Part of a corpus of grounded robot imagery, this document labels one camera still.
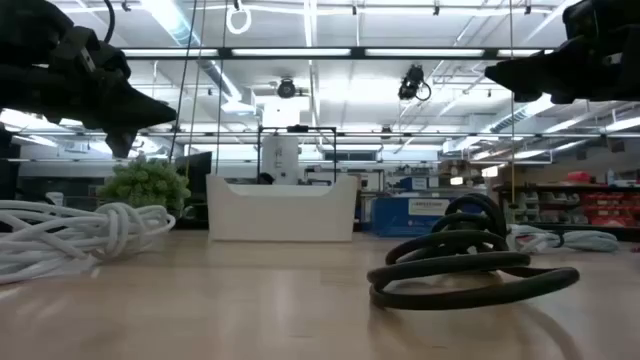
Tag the green artificial plant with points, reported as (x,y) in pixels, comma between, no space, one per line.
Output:
(145,182)

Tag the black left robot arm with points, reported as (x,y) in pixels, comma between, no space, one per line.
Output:
(30,27)

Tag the black round ceiling camera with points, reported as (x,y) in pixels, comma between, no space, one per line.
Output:
(286,89)

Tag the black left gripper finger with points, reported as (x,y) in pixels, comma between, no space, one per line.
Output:
(122,142)
(135,110)

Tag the white cylindrical column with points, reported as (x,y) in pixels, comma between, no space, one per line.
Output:
(280,157)

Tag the shelf with red bins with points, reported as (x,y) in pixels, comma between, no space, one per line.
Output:
(595,205)

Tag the black computer monitor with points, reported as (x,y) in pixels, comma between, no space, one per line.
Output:
(195,175)

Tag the white plastic bin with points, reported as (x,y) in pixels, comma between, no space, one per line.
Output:
(280,215)

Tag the blue game controller box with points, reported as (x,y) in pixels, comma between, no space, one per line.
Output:
(395,217)

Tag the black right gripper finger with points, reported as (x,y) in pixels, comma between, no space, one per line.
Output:
(550,75)

